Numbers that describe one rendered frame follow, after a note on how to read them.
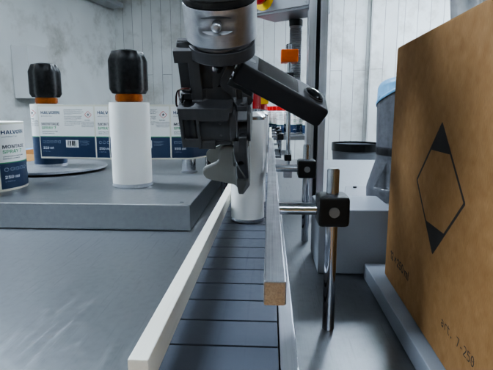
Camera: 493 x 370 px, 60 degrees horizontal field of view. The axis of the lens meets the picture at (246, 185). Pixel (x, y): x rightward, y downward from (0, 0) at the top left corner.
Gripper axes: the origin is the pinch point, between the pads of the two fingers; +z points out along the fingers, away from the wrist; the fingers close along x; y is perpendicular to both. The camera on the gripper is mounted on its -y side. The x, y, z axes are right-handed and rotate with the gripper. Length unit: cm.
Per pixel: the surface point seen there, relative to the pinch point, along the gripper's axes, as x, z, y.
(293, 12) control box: -63, -3, -8
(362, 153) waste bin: -346, 242, -104
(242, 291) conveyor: 20.0, -3.6, -0.7
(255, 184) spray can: -4.5, 3.7, -1.1
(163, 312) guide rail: 28.5, -12.5, 3.9
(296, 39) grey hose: -67, 6, -10
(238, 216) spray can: -2.0, 8.0, 1.5
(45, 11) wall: -415, 108, 237
